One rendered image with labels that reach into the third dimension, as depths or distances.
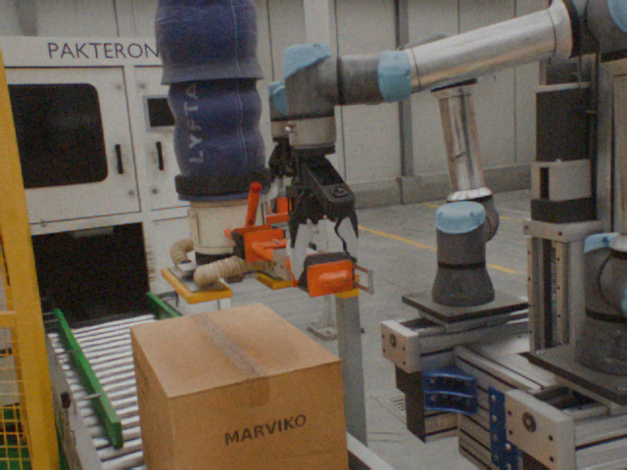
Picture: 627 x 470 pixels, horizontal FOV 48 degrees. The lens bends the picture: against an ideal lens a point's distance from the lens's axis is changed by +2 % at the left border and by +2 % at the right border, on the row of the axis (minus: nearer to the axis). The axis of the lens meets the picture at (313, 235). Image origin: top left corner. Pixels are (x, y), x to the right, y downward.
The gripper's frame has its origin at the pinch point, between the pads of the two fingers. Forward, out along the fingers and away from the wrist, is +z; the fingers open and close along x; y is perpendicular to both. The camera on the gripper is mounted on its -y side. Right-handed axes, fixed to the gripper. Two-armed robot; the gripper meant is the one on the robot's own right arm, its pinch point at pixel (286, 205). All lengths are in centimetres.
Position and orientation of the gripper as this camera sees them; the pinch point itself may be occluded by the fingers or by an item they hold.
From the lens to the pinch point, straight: 202.2
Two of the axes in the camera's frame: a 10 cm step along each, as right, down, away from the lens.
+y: 3.9, 1.2, -9.1
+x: 9.2, -1.2, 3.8
